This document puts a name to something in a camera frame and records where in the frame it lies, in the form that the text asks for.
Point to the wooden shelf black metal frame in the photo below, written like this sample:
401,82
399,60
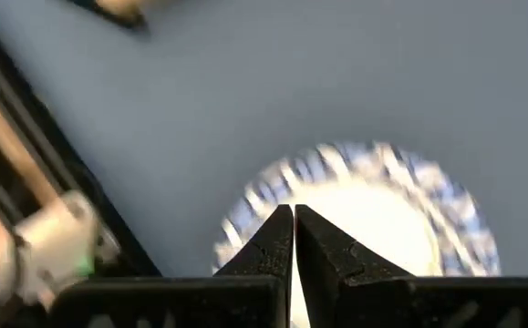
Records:
117,7

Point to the blue grey table mat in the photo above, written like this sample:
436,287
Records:
291,91

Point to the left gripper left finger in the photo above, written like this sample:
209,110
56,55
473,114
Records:
263,259

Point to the white arm base bracket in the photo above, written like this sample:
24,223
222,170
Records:
54,237

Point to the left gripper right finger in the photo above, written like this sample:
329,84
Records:
327,264

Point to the black aluminium table frame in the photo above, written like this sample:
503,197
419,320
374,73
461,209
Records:
133,262

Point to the blue patterned paper bowl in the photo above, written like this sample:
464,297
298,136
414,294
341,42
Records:
382,218

